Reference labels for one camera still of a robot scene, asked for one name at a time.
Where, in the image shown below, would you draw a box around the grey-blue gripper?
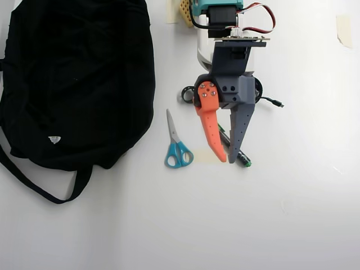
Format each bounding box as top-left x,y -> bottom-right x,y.
192,73 -> 257,164

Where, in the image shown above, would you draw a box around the green-capped black marker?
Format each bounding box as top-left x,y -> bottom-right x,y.
218,123 -> 253,169

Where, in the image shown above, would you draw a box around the black fabric bag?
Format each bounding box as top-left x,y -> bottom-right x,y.
0,0 -> 156,205

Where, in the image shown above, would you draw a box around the long beige masking tape strip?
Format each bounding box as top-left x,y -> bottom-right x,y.
193,148 -> 226,164

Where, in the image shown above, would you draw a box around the yellow perforated plastic part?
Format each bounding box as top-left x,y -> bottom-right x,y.
178,0 -> 195,29

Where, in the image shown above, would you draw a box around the beige masking tape piece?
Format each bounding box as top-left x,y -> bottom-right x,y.
335,14 -> 354,50
166,0 -> 179,25

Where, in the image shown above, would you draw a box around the black strap ring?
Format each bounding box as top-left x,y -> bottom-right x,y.
180,85 -> 197,105

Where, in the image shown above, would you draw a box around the blue-handled scissors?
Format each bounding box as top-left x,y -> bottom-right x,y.
164,109 -> 195,169

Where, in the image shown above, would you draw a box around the black braided usb cable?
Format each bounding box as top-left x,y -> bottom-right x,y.
254,78 -> 285,109

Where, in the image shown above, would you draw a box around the dark blue camera mount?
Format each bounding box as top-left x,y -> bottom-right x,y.
210,41 -> 267,77

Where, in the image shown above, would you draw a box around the camera circuit board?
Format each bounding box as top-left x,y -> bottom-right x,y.
214,35 -> 271,43

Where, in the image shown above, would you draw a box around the red white black servo wires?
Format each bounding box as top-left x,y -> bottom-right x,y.
236,2 -> 278,35

